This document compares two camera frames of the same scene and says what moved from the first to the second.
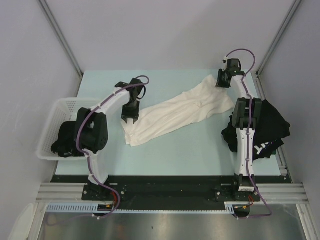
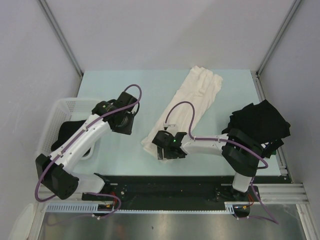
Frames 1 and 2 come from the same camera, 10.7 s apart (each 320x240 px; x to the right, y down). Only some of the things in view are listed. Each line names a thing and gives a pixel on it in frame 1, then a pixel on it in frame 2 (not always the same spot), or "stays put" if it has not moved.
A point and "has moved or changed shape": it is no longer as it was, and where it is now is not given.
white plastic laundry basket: [64, 110] stays put
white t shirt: [155, 120] has moved or changed shape
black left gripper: [134, 115] to [126, 130]
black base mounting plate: [172, 192] stays put
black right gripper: [220, 83] to [171, 156]
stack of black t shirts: [269, 137] stays put
